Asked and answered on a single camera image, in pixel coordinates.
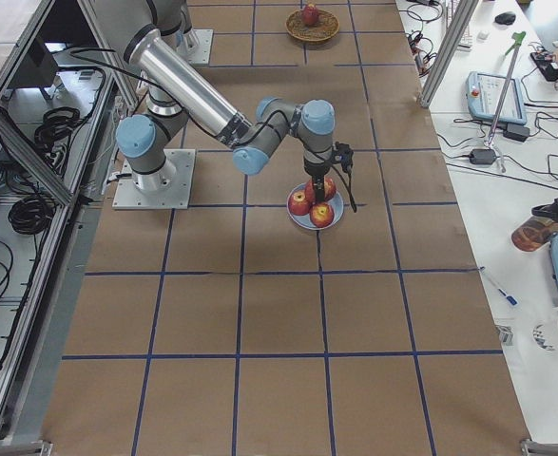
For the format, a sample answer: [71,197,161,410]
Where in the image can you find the metal side frame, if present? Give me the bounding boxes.
[0,1,134,451]

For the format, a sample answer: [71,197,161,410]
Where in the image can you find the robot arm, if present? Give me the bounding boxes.
[91,1,335,202]
[146,0,199,56]

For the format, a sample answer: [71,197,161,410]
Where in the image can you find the light blue plate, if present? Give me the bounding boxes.
[286,183,344,231]

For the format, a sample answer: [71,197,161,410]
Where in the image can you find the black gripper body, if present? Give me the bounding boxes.
[303,151,331,181]

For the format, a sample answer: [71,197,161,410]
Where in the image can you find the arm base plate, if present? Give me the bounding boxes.
[177,28,214,66]
[112,148,196,210]

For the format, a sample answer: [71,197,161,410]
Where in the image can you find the coiled black cables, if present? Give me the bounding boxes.
[8,194,51,237]

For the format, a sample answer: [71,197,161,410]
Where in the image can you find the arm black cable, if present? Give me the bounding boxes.
[240,106,358,213]

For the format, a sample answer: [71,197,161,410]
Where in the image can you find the red yellow apple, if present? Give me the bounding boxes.
[304,177,337,203]

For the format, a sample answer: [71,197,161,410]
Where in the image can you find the aluminium frame post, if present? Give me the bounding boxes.
[418,0,477,108]

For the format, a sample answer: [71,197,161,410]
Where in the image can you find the green tipped reacher stick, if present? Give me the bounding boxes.
[484,31,527,174]

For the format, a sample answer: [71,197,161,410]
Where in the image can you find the dark red apple in basket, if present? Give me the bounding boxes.
[300,3,319,27]

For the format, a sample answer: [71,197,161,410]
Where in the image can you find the black power brick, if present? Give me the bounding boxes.
[503,123,530,143]

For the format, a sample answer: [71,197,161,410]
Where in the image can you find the black power adapter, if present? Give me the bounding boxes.
[468,148,497,165]

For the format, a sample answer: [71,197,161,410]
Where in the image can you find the red apple on plate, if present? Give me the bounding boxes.
[309,202,335,228]
[287,190,313,217]

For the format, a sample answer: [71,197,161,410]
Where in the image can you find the blue white pen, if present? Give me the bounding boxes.
[479,266,518,307]

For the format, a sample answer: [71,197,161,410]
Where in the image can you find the black computer mouse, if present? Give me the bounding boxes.
[494,11,516,26]

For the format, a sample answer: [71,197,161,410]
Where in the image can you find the brown water bottle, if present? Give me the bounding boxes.
[510,198,558,252]

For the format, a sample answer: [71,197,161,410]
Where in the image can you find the woven wicker basket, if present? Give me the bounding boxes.
[285,9,340,44]

